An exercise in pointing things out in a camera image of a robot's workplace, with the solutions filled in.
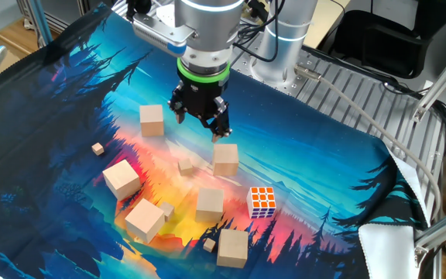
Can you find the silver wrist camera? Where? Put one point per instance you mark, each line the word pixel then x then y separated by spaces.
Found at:
pixel 157 35

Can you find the large wooden cube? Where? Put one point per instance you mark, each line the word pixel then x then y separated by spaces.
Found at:
pixel 144 220
pixel 121 179
pixel 225 159
pixel 151 120
pixel 209 204
pixel 232 248

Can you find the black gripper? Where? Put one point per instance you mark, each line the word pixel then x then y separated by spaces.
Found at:
pixel 201 97

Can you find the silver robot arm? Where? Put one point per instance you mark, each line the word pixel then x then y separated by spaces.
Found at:
pixel 207 31

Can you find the small wooden cube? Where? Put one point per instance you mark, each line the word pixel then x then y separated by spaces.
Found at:
pixel 209 245
pixel 185 166
pixel 97 149
pixel 167 210

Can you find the aluminium frame bar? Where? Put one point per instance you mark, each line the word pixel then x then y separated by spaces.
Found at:
pixel 441 81
pixel 443 228

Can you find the forest sunset printed cloth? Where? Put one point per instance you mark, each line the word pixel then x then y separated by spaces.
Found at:
pixel 304 155

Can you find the aluminium extrusion rack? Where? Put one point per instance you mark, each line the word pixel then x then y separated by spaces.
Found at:
pixel 62 19

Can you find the black office chair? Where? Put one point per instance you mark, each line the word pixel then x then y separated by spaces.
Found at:
pixel 381 42

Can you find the Rubik's cube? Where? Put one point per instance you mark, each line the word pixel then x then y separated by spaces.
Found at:
pixel 261 202

